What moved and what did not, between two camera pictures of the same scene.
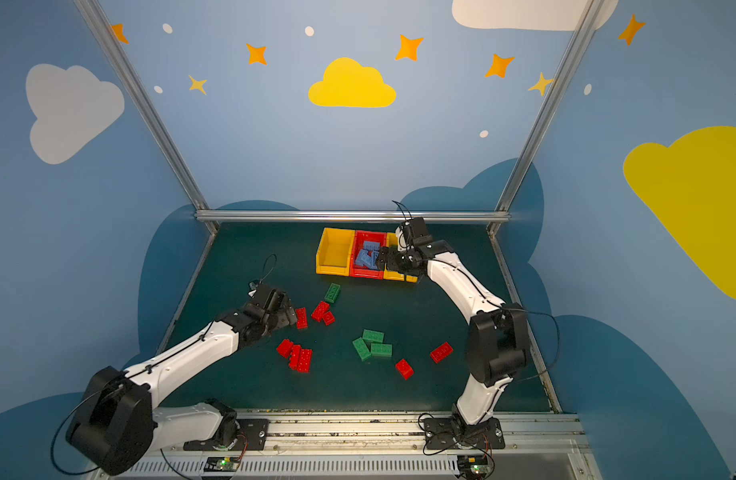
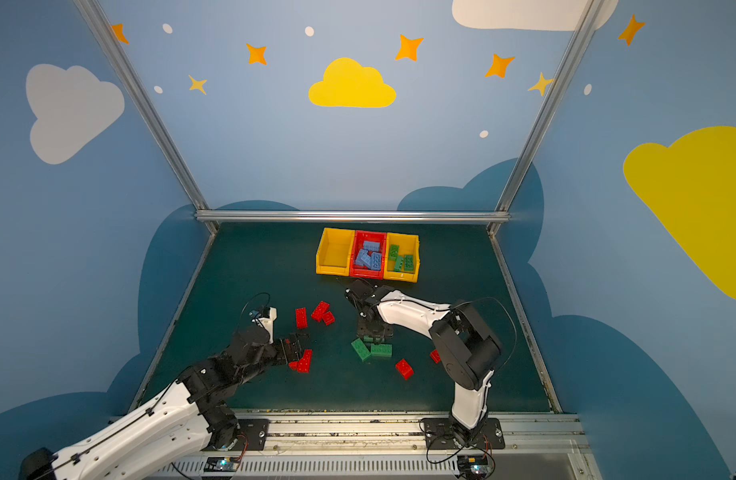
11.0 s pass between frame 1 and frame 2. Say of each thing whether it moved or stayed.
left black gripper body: moved
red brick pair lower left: stayed
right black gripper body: moved
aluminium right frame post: stayed
